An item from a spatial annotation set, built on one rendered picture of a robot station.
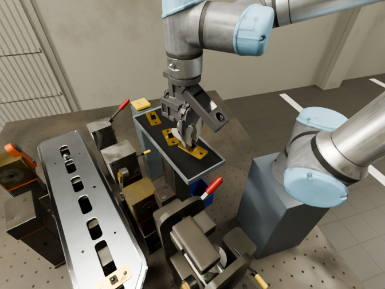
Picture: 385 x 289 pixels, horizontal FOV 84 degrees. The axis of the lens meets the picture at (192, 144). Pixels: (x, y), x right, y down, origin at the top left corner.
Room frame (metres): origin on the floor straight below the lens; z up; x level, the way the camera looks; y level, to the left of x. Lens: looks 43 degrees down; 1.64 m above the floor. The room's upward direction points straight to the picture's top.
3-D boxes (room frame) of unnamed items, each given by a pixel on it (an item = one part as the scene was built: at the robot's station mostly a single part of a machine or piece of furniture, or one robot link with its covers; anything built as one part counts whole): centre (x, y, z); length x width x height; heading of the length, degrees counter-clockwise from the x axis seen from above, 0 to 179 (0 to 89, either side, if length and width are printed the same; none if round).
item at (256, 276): (0.16, -0.13, 1.09); 0.10 x 0.01 x 0.01; 35
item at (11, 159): (0.53, 0.71, 0.88); 0.14 x 0.09 x 0.36; 125
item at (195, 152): (0.43, 0.00, 1.22); 0.08 x 0.04 x 0.01; 51
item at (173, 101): (0.45, 0.02, 1.37); 0.09 x 0.08 x 0.12; 51
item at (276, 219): (0.43, -0.33, 0.90); 0.20 x 0.20 x 0.40; 17
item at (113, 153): (0.53, 0.25, 0.90); 0.13 x 0.08 x 0.41; 125
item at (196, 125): (0.46, 0.01, 1.26); 0.06 x 0.03 x 0.09; 51
